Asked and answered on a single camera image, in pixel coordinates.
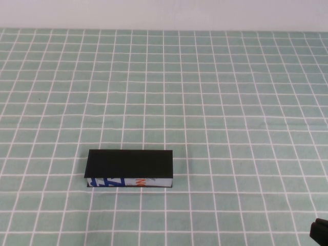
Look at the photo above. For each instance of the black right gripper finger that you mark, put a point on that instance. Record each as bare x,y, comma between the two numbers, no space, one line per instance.
323,222
320,233

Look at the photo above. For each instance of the black printed glasses case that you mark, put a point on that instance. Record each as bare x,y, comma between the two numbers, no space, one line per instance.
128,164

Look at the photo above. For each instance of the green white checked tablecloth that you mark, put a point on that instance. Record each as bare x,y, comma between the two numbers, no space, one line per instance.
230,102

